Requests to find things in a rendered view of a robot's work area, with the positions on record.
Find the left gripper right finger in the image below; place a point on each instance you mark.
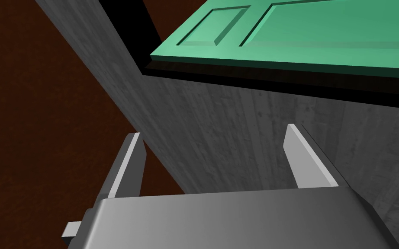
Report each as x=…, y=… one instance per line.
x=306, y=162

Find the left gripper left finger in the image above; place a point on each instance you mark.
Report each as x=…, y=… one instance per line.
x=129, y=169

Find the green panelled door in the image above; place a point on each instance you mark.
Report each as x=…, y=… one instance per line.
x=306, y=38

